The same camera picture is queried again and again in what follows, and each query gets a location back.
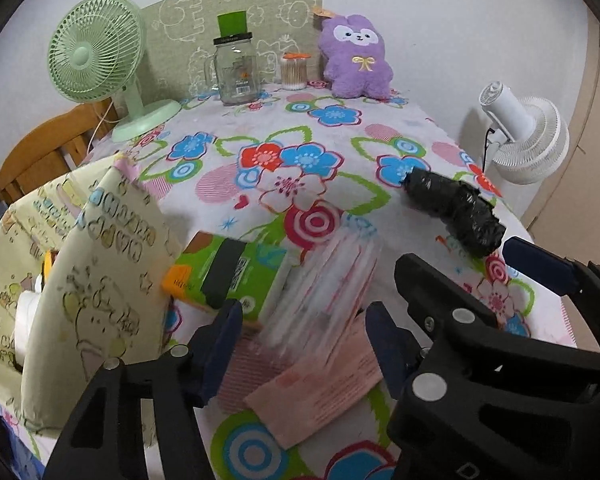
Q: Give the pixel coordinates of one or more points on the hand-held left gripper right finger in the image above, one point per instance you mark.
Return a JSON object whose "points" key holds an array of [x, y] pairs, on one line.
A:
{"points": [[387, 355]]}

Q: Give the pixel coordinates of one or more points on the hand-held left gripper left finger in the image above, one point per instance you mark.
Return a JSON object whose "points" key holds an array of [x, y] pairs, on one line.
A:
{"points": [[220, 350]]}

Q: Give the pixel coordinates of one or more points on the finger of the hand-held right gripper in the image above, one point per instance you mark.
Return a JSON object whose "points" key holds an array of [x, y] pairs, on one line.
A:
{"points": [[430, 285], [540, 262]]}

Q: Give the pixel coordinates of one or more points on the pink packet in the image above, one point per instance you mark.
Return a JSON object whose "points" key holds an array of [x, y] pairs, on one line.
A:
{"points": [[320, 390]]}

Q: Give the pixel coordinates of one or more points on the green tissue packet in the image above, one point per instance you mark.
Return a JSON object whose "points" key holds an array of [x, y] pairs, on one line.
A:
{"points": [[190, 260]]}

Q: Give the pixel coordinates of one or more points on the yellow fabric storage box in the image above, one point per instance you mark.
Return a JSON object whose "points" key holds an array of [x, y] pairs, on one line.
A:
{"points": [[105, 285]]}

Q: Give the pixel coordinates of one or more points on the black plastic bag roll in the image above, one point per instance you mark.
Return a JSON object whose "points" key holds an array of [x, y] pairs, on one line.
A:
{"points": [[460, 210]]}

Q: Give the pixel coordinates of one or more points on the white standing fan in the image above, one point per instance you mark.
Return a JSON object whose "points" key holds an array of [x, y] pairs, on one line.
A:
{"points": [[535, 145]]}

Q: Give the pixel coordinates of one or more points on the beige door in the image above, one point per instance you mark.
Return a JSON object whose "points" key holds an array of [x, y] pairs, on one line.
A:
{"points": [[595, 135]]}

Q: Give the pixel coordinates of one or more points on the floral tablecloth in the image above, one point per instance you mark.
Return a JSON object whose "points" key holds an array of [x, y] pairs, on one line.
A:
{"points": [[330, 140]]}

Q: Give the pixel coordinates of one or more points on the purple plush bunny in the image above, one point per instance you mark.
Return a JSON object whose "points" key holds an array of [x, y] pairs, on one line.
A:
{"points": [[355, 70]]}

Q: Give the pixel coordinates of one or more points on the cotton swab container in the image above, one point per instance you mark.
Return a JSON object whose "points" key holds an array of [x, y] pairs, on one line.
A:
{"points": [[295, 72]]}

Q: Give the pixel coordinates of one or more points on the wooden chair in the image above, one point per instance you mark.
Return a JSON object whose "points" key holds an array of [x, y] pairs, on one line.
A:
{"points": [[40, 150]]}

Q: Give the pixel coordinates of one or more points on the glass jar with green lid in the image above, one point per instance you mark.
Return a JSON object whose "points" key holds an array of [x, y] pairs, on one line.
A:
{"points": [[235, 80]]}

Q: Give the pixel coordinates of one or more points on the green desk fan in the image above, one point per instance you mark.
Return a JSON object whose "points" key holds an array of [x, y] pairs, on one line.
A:
{"points": [[87, 55]]}

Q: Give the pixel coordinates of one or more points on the green patterned board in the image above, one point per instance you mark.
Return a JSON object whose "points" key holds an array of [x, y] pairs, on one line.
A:
{"points": [[180, 25]]}

